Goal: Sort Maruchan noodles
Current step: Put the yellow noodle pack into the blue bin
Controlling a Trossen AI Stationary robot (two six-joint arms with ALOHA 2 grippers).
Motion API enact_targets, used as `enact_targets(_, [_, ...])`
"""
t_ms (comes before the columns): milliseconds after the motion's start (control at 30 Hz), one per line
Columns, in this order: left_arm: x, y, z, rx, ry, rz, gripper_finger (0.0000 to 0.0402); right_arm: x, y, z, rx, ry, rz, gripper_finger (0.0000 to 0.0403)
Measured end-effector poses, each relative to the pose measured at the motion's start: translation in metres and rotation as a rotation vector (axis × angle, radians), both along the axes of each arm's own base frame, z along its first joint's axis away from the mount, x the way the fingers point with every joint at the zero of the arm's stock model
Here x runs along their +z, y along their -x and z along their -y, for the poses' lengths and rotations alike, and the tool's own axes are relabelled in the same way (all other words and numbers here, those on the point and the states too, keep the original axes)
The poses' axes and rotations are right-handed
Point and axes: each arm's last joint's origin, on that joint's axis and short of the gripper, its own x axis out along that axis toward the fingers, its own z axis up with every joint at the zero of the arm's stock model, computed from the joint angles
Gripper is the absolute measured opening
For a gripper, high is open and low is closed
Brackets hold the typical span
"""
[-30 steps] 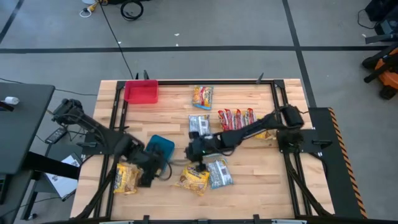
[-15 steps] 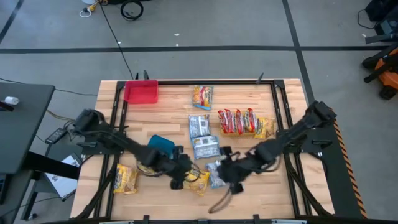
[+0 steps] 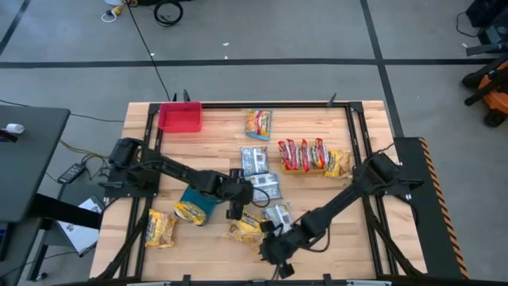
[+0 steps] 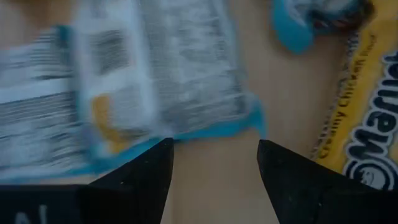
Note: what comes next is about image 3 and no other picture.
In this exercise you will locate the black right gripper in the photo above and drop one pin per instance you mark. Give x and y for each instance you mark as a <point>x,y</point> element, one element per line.
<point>279,248</point>

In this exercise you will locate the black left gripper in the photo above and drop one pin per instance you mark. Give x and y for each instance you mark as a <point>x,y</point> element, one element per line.
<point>238,191</point>

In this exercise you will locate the blue beef ramen pack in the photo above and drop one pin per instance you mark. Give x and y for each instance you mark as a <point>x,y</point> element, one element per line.
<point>279,214</point>
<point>254,161</point>
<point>268,186</point>

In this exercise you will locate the teal plastic bin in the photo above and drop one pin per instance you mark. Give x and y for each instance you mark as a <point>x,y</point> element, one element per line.
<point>198,200</point>

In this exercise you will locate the yellow bin of ramen packets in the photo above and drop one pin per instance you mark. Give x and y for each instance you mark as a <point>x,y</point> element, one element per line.
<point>284,155</point>

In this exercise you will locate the red ramen noodle pack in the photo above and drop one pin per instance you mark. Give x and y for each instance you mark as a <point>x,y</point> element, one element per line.
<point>294,155</point>
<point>320,153</point>
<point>305,155</point>

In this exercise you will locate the red plastic bin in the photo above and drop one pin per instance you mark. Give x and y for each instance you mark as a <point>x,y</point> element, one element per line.
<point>180,119</point>

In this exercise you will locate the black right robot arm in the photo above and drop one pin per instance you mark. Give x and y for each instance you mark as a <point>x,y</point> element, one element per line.
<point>341,201</point>

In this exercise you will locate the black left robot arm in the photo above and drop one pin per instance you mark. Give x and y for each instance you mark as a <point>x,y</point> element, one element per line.
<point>174,168</point>

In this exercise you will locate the yellow blue chicken ramen pack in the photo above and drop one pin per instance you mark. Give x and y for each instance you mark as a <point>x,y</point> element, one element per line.
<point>259,124</point>

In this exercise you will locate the yellow plastic bin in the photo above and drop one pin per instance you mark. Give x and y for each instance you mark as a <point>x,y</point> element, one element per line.
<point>301,171</point>

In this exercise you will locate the black power adapter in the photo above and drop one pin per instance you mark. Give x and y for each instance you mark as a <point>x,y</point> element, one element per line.
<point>71,173</point>

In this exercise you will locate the black hazard striped platform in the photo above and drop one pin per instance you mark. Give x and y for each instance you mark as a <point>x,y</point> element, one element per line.
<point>432,238</point>

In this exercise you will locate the white paper booklet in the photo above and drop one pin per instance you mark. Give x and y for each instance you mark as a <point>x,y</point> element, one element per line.
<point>81,234</point>

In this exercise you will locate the black desk foot bar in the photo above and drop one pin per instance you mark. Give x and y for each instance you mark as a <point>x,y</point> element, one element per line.
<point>63,210</point>

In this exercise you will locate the dark grey desk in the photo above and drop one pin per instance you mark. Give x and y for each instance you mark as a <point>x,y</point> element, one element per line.
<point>31,167</point>

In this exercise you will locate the grey desk leg with caster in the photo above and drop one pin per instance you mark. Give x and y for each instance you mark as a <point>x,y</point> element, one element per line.
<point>39,254</point>

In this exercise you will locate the small white device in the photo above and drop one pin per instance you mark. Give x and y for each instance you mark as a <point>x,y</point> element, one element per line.
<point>15,128</point>

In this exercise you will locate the black handheld device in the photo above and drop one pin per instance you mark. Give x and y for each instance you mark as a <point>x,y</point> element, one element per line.
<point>8,136</point>

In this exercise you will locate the orange black wheeled machine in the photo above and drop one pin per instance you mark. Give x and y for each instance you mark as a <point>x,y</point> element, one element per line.
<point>496,99</point>

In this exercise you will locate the black equipment case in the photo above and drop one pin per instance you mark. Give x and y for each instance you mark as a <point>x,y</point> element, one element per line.
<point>492,16</point>

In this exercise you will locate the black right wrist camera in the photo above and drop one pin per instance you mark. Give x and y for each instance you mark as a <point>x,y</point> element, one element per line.
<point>286,271</point>

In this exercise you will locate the black aluminium rig frame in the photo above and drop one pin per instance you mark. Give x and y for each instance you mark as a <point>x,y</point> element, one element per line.
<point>297,105</point>

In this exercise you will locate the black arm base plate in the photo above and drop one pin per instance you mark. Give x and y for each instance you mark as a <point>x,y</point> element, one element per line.
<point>119,190</point>
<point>409,186</point>

